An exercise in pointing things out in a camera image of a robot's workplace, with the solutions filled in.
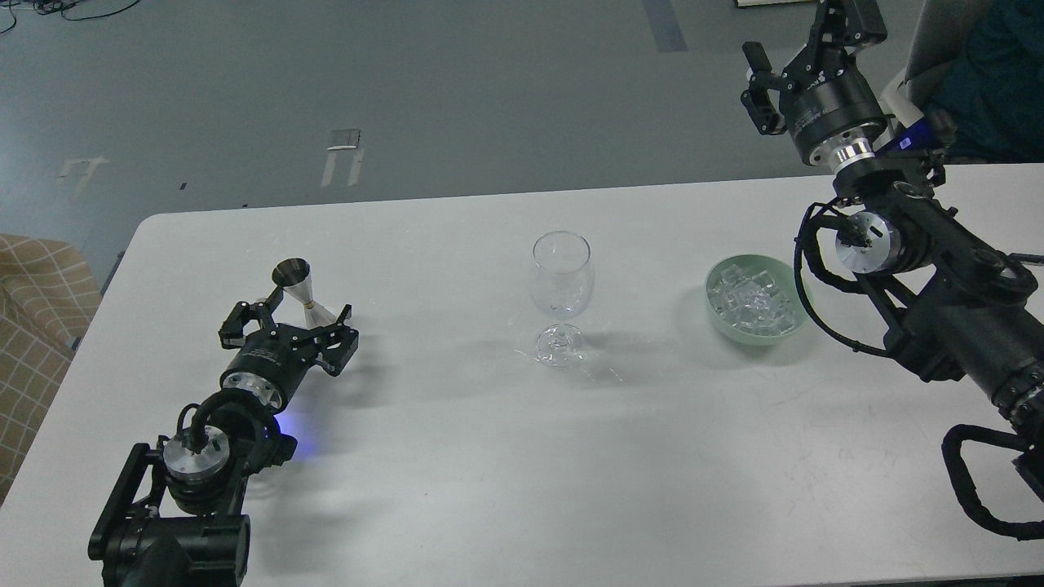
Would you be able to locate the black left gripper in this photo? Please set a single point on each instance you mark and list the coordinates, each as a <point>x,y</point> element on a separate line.
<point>270,363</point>

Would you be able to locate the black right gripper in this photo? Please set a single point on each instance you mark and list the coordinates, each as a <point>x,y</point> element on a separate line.
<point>840,103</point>

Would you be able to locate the steel cocktail jigger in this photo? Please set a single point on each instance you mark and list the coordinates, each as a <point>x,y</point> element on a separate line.
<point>293,276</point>

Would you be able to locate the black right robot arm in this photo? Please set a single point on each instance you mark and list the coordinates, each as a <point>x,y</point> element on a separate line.
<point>954,306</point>

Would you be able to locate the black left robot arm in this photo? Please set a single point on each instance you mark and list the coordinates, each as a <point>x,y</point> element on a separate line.
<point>174,516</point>

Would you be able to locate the clear ice cubes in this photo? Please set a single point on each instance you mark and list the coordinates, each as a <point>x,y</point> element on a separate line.
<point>752,297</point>

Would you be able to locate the clear wine glass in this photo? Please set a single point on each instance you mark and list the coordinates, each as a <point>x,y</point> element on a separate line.
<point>561,286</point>

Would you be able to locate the grey office chair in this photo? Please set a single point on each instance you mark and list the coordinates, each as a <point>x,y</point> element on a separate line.
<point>941,33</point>

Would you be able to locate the person in teal sweater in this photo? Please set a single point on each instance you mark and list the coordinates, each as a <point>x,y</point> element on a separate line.
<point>994,90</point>

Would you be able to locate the green bowl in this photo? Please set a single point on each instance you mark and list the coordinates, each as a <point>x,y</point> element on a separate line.
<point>795,318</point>

